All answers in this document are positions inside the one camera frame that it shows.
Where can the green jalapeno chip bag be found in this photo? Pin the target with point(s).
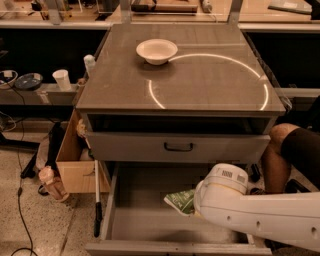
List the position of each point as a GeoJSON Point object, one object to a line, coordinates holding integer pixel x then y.
{"type": "Point", "coordinates": [182, 202]}

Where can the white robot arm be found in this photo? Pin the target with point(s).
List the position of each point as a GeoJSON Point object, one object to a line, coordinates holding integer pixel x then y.
{"type": "Point", "coordinates": [293, 219]}

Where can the grey drawer cabinet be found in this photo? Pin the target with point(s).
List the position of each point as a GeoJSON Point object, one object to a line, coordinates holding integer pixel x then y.
{"type": "Point", "coordinates": [213, 85]}

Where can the open grey bottom drawer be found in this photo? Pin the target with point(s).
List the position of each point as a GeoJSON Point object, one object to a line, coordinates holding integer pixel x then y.
{"type": "Point", "coordinates": [137, 221]}

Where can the person's bare leg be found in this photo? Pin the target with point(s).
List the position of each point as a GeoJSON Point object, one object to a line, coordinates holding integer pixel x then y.
{"type": "Point", "coordinates": [290, 146]}

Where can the black office chair base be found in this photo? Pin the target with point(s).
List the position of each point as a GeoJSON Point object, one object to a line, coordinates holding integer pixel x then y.
{"type": "Point", "coordinates": [293, 186]}

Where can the white stick with black grip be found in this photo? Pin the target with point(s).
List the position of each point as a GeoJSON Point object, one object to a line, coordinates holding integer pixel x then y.
{"type": "Point", "coordinates": [98, 206]}

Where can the white paper bowl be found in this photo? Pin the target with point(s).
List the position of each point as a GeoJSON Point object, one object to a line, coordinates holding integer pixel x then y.
{"type": "Point", "coordinates": [156, 51]}

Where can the wooden box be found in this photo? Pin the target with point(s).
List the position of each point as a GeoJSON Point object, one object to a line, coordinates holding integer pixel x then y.
{"type": "Point", "coordinates": [75, 166]}

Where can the pink water bottle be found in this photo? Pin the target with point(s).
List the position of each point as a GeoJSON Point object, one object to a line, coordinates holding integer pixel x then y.
{"type": "Point", "coordinates": [53, 184]}

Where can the white plastic bottle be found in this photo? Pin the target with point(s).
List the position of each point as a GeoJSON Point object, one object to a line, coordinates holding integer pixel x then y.
{"type": "Point", "coordinates": [89, 61]}

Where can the white paper cup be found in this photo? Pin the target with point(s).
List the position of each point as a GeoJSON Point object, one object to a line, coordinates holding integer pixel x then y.
{"type": "Point", "coordinates": [61, 76]}

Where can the dark blue plate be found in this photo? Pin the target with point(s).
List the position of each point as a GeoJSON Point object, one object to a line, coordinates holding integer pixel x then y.
{"type": "Point", "coordinates": [30, 81]}

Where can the white bowl on shelf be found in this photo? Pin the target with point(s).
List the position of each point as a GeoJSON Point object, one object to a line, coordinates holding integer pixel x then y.
{"type": "Point", "coordinates": [7, 78]}

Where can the grey drawer with black handle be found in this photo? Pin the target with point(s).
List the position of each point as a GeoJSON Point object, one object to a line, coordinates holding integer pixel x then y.
{"type": "Point", "coordinates": [177, 148]}

